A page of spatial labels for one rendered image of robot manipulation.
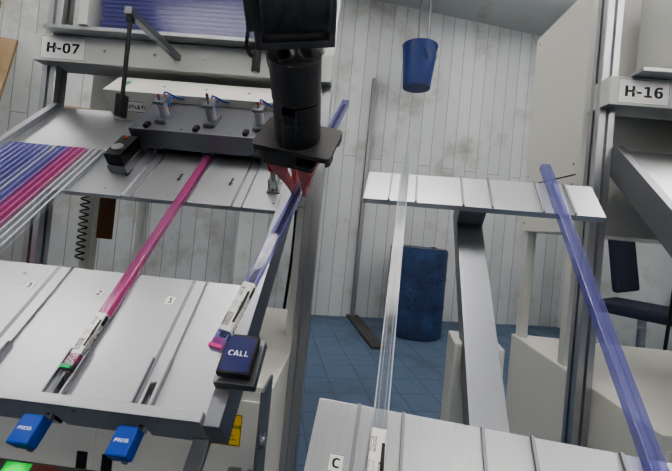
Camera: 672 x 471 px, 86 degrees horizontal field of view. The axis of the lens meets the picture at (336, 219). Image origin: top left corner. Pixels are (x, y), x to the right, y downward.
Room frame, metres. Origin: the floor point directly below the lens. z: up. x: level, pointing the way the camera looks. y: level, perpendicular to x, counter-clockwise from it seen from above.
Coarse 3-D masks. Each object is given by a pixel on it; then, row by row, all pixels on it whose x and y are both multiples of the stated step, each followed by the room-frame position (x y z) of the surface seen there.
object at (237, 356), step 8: (232, 336) 0.45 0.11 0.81; (240, 336) 0.45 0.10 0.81; (232, 344) 0.44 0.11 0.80; (240, 344) 0.44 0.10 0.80; (248, 344) 0.44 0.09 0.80; (224, 352) 0.43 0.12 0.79; (232, 352) 0.43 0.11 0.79; (240, 352) 0.43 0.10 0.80; (248, 352) 0.43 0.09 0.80; (224, 360) 0.43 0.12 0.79; (232, 360) 0.43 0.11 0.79; (240, 360) 0.43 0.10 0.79; (248, 360) 0.43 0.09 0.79; (224, 368) 0.42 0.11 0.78; (232, 368) 0.42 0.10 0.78; (240, 368) 0.42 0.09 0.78
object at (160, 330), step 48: (0, 288) 0.54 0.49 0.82; (48, 288) 0.54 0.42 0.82; (96, 288) 0.55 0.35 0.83; (144, 288) 0.55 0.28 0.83; (192, 288) 0.55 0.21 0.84; (0, 336) 0.48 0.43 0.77; (48, 336) 0.49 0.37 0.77; (144, 336) 0.49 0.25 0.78; (192, 336) 0.50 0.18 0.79; (0, 384) 0.44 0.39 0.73; (48, 384) 0.44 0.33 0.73; (96, 384) 0.45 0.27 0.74; (144, 384) 0.45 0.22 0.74; (192, 384) 0.45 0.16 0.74
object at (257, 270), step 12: (336, 120) 0.64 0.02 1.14; (300, 192) 0.51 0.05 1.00; (288, 204) 0.50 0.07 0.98; (288, 216) 0.48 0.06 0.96; (276, 228) 0.47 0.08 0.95; (276, 240) 0.45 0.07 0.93; (264, 252) 0.44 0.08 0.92; (264, 264) 0.43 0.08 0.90; (252, 276) 0.42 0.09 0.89; (216, 336) 0.37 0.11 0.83; (228, 336) 0.37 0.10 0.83
